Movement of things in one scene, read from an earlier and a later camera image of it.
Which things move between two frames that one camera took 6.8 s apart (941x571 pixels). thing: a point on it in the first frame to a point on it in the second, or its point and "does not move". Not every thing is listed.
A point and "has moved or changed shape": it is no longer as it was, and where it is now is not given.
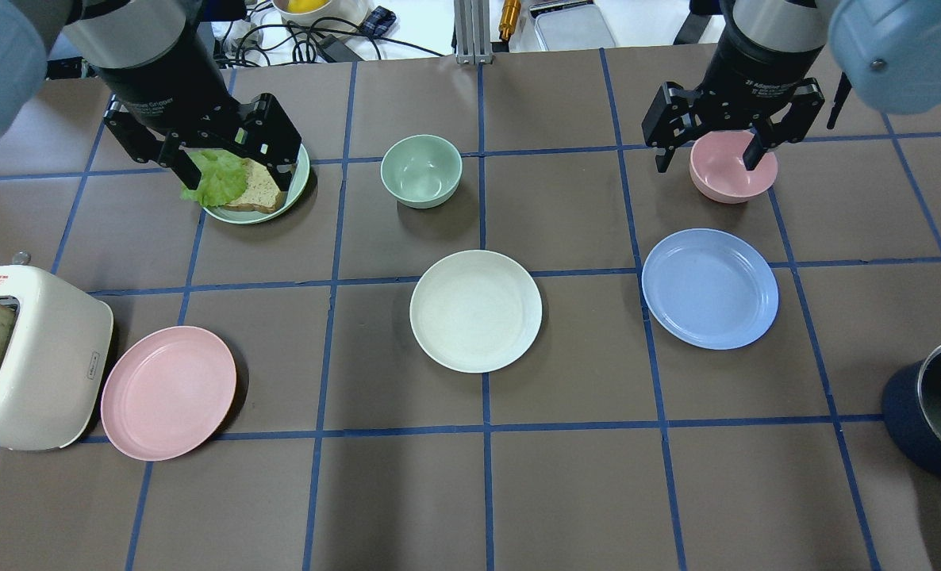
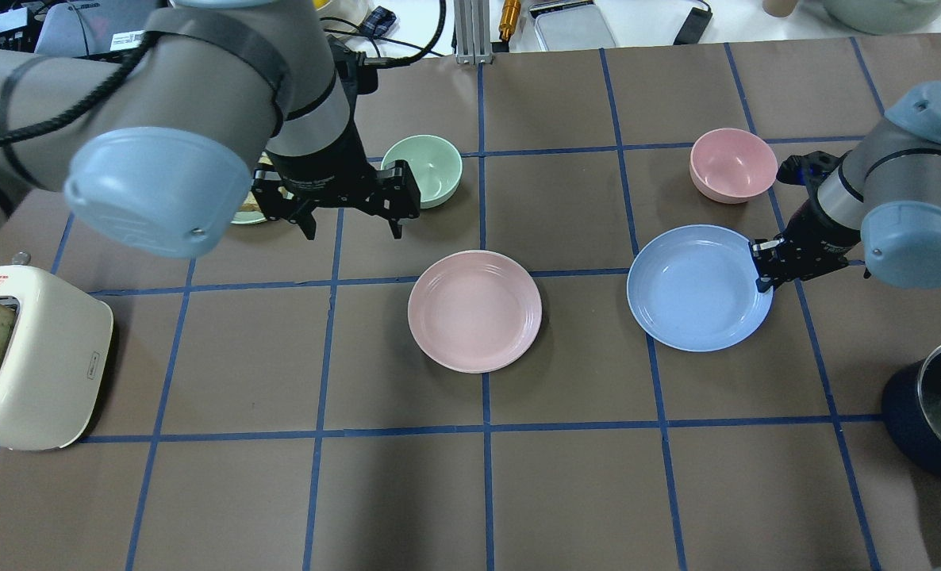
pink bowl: x=718 y=169 does not move
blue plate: x=709 y=289 has moved or changed shape
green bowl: x=421 y=170 does not move
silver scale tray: x=570 y=26 does not move
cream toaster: x=51 y=377 does not move
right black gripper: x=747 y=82 to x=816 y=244
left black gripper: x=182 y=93 to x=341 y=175
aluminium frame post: x=472 y=32 does not move
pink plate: x=167 y=391 to x=475 y=311
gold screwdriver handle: x=508 y=18 does not move
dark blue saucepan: x=931 y=412 does not move
